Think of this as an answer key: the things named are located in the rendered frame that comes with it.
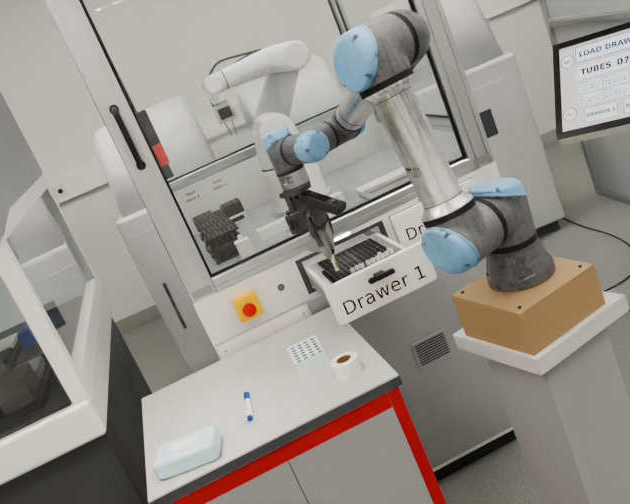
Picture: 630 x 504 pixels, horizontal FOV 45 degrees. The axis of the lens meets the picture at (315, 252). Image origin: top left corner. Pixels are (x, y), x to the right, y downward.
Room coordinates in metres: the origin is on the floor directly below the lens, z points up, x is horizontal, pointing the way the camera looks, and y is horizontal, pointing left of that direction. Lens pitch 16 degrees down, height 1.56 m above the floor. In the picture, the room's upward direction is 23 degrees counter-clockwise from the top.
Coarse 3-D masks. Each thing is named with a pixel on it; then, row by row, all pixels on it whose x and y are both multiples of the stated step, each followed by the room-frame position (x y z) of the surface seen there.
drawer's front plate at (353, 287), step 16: (400, 256) 1.84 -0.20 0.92; (416, 256) 1.85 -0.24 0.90; (368, 272) 1.83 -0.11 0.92; (400, 272) 1.84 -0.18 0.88; (416, 272) 1.85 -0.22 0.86; (432, 272) 1.85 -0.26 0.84; (336, 288) 1.81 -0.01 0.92; (352, 288) 1.82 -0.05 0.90; (368, 288) 1.83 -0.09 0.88; (384, 288) 1.83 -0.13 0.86; (416, 288) 1.84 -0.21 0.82; (336, 304) 1.81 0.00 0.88; (352, 304) 1.82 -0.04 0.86; (368, 304) 1.82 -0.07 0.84; (384, 304) 1.83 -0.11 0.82; (352, 320) 1.82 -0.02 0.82
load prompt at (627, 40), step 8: (600, 40) 2.17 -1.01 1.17; (608, 40) 2.15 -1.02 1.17; (616, 40) 2.14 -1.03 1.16; (624, 40) 2.12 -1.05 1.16; (576, 48) 2.22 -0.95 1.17; (584, 48) 2.20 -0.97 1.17; (592, 48) 2.18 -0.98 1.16; (600, 48) 2.16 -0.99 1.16; (608, 48) 2.14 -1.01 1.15; (616, 48) 2.12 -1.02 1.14; (624, 48) 2.11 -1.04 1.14; (576, 56) 2.21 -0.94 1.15; (584, 56) 2.19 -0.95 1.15; (592, 56) 2.17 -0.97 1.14; (600, 56) 2.15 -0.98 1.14
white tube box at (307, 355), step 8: (312, 336) 1.88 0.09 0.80; (296, 344) 1.87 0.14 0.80; (304, 344) 1.85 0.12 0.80; (312, 344) 1.83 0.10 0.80; (320, 344) 1.80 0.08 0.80; (288, 352) 1.87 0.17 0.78; (296, 352) 1.83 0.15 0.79; (304, 352) 1.81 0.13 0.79; (312, 352) 1.79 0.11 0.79; (320, 352) 1.76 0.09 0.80; (296, 360) 1.77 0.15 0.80; (304, 360) 1.75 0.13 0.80; (312, 360) 1.75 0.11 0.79; (320, 360) 1.75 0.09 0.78; (328, 360) 1.76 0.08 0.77; (296, 368) 1.78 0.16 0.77; (304, 368) 1.75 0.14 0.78; (312, 368) 1.75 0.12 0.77
